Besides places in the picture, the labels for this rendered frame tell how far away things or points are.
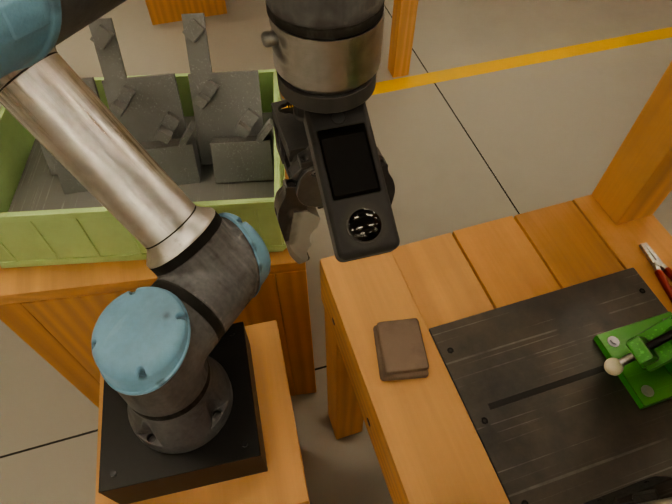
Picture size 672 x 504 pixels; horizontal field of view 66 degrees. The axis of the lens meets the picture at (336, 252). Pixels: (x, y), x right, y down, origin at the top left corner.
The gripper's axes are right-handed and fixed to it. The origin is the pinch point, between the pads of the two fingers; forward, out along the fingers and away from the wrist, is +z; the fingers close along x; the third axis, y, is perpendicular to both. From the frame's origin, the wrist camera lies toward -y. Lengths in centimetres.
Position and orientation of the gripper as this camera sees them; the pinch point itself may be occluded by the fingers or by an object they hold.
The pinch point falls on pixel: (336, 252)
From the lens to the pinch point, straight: 52.1
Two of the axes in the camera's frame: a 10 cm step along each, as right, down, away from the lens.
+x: -9.5, 2.5, -1.7
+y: -3.0, -7.8, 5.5
